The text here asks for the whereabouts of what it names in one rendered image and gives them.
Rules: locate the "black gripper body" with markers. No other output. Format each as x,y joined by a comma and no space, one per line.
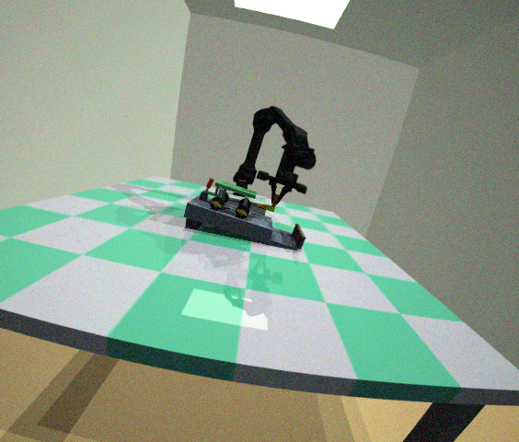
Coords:
262,175

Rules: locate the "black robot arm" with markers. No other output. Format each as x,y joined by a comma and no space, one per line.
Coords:
296,152

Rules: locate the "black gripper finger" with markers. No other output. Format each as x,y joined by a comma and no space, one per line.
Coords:
283,192
273,190

